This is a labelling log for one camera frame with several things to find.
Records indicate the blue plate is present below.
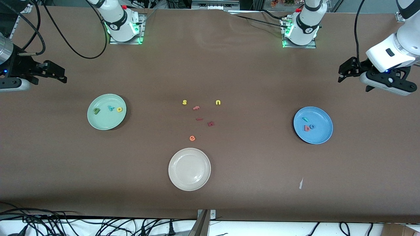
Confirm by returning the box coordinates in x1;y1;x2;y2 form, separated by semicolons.
293;106;334;145

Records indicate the green plate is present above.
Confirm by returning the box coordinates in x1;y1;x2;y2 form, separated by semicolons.
87;94;127;131

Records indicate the orange flower decoration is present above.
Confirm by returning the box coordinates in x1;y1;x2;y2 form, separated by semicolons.
271;0;296;8

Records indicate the grey metal box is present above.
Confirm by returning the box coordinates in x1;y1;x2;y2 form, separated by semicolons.
191;0;241;10

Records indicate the brown cardboard box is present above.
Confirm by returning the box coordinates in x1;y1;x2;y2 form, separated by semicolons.
382;224;420;236

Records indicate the beige plate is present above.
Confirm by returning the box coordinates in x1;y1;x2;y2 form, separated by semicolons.
168;148;211;191

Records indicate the grey brown beam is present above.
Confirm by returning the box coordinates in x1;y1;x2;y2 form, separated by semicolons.
189;210;210;236

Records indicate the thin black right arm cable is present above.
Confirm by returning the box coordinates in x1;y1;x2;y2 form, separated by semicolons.
41;0;109;60

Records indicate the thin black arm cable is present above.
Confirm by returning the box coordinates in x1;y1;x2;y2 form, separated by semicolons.
41;0;109;60
354;0;366;64

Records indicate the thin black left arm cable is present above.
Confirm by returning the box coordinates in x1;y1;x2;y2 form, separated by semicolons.
354;0;366;64

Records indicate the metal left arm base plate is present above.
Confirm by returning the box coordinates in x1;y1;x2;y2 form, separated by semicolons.
282;16;317;49

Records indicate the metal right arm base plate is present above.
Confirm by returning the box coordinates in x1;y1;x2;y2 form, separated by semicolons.
109;14;144;45

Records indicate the black cable on table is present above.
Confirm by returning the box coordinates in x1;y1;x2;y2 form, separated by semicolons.
226;9;289;30

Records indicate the black cable tangle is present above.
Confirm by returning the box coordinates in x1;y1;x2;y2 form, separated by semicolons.
0;203;197;236

